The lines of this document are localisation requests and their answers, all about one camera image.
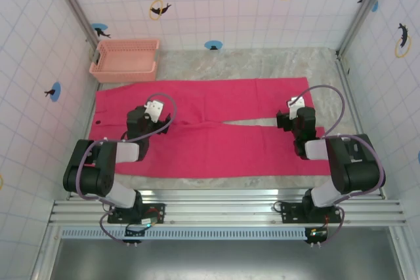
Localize pink long pants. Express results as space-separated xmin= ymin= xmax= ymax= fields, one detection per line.
xmin=87 ymin=77 xmax=332 ymax=179

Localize salmon plastic basket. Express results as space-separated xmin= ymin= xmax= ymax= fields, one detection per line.
xmin=89 ymin=39 xmax=161 ymax=85

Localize blue oval fish sticker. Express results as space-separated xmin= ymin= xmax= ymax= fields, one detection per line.
xmin=43 ymin=81 xmax=62 ymax=102

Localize blue oval shark sticker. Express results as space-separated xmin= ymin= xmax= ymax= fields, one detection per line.
xmin=90 ymin=22 xmax=112 ymax=39

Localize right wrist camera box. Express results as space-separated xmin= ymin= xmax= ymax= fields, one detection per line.
xmin=287 ymin=96 xmax=305 ymax=119

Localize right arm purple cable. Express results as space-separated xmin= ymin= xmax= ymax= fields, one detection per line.
xmin=293 ymin=85 xmax=387 ymax=245

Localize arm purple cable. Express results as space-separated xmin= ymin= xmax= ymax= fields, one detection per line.
xmin=293 ymin=85 xmax=387 ymax=245
xmin=75 ymin=92 xmax=179 ymax=245

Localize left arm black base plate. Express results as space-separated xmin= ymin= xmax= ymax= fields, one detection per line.
xmin=107 ymin=201 xmax=167 ymax=226

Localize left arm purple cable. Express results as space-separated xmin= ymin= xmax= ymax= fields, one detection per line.
xmin=75 ymin=92 xmax=179 ymax=245

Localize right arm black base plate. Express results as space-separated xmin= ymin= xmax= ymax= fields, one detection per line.
xmin=273 ymin=200 xmax=346 ymax=226

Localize aluminium rail beam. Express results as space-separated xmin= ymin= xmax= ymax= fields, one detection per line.
xmin=48 ymin=189 xmax=408 ymax=228

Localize aluminium frame post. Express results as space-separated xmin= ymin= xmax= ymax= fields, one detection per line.
xmin=48 ymin=0 xmax=100 ymax=45
xmin=388 ymin=226 xmax=420 ymax=280
xmin=30 ymin=227 xmax=63 ymax=280
xmin=337 ymin=0 xmax=396 ymax=56

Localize small dolphin ring sticker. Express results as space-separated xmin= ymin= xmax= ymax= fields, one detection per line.
xmin=149 ymin=0 xmax=173 ymax=20

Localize slotted grey cable duct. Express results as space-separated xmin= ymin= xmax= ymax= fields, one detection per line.
xmin=60 ymin=227 xmax=312 ymax=240

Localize upright dolphin ring sticker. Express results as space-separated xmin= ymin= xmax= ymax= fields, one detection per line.
xmin=394 ymin=22 xmax=412 ymax=59

